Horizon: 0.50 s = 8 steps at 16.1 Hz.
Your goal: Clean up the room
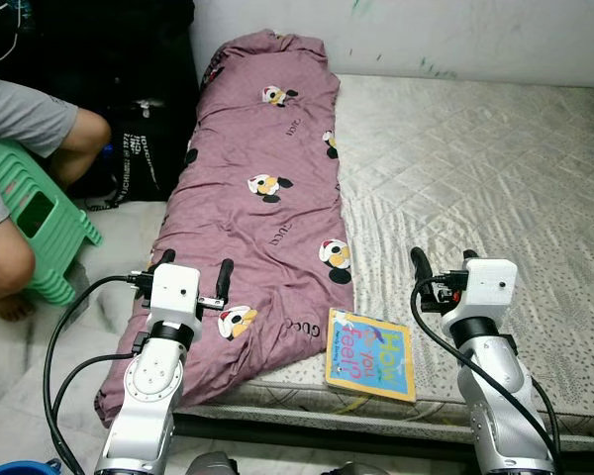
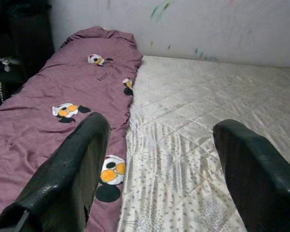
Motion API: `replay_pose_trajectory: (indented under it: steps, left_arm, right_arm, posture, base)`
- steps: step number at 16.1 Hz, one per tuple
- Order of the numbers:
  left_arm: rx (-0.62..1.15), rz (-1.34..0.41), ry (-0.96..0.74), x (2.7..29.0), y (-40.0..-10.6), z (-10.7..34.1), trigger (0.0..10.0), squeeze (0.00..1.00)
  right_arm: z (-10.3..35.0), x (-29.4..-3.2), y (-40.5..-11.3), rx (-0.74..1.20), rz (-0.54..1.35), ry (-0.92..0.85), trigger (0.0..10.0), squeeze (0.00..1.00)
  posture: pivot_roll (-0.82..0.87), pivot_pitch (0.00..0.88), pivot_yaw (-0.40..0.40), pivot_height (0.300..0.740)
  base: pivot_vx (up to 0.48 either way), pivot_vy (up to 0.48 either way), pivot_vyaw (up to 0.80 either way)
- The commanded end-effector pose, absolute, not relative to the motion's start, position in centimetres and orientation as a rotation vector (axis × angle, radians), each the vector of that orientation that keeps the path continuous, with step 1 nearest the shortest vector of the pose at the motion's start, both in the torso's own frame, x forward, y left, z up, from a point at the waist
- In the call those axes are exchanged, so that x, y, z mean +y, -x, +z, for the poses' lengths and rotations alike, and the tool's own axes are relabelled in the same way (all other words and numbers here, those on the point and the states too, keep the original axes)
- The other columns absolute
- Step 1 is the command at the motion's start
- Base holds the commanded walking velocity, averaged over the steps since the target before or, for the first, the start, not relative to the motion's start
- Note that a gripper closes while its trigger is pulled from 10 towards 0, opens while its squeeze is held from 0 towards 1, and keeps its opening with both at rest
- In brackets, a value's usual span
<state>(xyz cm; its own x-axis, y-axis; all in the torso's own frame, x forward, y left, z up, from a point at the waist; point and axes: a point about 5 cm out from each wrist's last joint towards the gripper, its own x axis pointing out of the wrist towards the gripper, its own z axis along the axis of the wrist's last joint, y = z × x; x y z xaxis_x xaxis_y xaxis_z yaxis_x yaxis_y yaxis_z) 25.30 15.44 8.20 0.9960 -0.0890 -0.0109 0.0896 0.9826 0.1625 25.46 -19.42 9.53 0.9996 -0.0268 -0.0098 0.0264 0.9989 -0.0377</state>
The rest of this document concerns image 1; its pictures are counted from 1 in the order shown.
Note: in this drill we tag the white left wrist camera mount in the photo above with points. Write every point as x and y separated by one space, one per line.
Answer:
175 292

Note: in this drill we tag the person in grey shorts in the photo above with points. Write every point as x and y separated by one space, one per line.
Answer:
20 114

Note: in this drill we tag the blue plastic bucket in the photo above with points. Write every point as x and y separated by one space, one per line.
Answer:
35 468

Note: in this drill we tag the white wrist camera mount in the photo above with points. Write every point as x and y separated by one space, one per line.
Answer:
490 287
175 292

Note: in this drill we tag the silver left robot leg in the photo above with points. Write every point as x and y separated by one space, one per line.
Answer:
211 465

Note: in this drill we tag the dark bed frame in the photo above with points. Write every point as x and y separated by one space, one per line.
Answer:
327 426

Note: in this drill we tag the silver right robot leg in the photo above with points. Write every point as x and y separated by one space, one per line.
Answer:
358 469

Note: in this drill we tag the large black luggage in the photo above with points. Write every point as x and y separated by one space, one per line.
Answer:
99 49

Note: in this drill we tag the green plastic stool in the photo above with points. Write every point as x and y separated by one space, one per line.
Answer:
5 173

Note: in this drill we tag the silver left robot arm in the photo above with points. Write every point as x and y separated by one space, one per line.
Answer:
148 396

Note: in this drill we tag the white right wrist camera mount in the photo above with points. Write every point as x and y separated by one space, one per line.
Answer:
490 287

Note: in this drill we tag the purple cartoon print blanket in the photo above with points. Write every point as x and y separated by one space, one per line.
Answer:
247 228

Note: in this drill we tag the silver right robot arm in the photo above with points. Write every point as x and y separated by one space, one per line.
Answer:
495 396

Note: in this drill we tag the colourful children's book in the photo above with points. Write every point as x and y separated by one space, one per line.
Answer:
371 356

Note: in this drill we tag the silver robot leg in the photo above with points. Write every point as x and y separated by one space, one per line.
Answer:
211 465
358 469

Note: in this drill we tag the grey quilted mattress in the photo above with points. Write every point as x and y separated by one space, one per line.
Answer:
475 168

